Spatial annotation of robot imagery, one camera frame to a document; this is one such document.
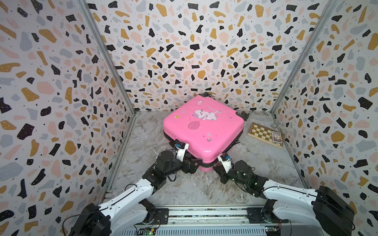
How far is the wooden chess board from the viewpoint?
3.37 feet

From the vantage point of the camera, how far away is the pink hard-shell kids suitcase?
78 cm

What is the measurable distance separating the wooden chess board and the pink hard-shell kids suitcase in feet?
0.53
